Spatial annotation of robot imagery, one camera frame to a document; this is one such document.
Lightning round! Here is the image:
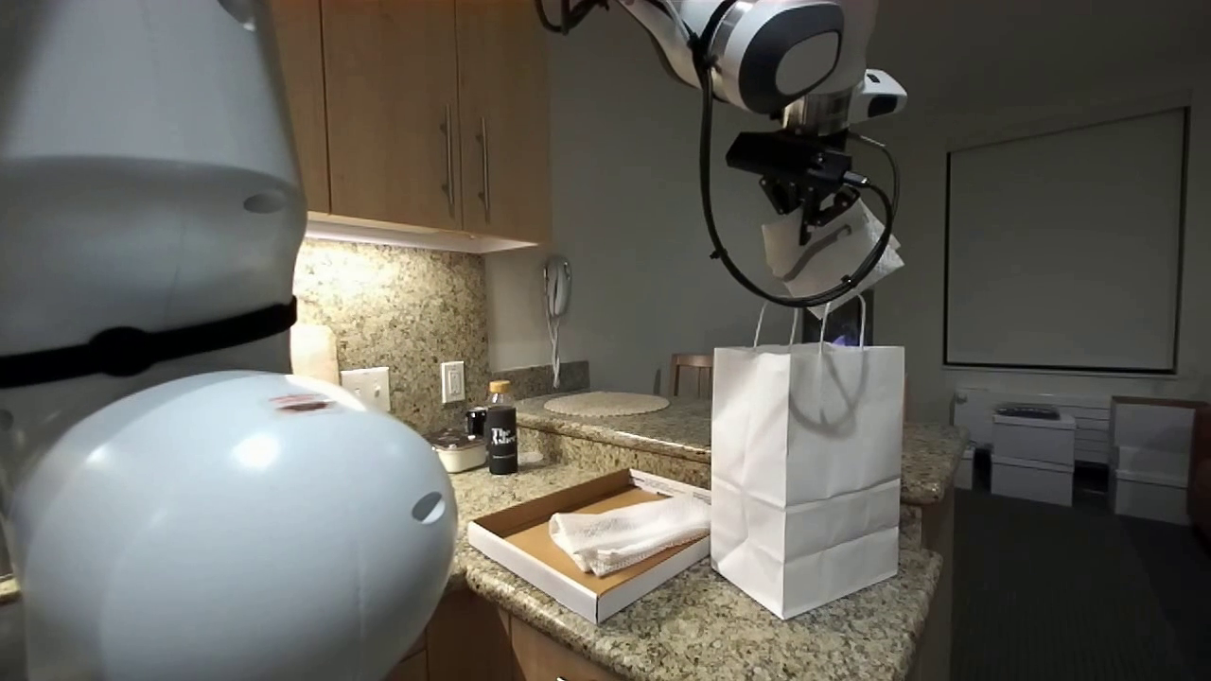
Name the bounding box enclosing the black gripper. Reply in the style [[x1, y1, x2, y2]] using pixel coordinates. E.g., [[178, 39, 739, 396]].
[[724, 121, 876, 250]]

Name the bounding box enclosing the wooden chair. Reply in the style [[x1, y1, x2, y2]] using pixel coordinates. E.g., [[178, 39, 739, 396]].
[[654, 348, 718, 405]]

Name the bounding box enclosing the round beige plate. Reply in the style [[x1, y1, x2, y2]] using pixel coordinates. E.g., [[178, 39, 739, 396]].
[[541, 387, 675, 422]]

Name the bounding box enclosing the white stacked storage box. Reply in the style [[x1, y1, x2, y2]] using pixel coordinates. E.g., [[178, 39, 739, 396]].
[[1110, 392, 1200, 528], [988, 402, 1080, 511]]

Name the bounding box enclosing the dark bottle with label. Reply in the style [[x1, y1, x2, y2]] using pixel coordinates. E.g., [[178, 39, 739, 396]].
[[486, 379, 521, 477]]

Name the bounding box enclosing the flat cardboard box tray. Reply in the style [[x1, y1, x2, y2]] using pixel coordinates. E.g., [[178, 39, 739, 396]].
[[466, 465, 714, 630]]

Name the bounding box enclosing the wooden upper cabinet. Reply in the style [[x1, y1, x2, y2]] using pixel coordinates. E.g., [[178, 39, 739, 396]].
[[260, 0, 558, 257]]

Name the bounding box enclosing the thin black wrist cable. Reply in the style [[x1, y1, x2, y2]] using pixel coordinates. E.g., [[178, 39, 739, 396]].
[[697, 0, 903, 313]]

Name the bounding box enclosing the white wall projection board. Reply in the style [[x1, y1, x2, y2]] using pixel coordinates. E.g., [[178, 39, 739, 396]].
[[940, 106, 1197, 379]]

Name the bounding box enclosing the white paper bag with handles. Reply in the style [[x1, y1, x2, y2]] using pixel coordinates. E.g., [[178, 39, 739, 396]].
[[709, 290, 907, 625]]

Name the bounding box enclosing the white wall phone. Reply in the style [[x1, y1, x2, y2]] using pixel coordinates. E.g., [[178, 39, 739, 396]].
[[541, 250, 574, 392]]

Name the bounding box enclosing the metal cabinet handle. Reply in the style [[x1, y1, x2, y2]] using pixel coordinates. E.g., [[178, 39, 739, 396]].
[[435, 116, 457, 228]]

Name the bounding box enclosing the white wall outlet plate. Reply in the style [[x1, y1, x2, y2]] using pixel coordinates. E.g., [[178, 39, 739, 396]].
[[338, 363, 394, 416], [435, 355, 471, 410]]

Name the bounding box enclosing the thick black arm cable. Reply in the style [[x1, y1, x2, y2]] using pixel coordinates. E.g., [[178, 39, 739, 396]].
[[0, 296, 298, 392]]

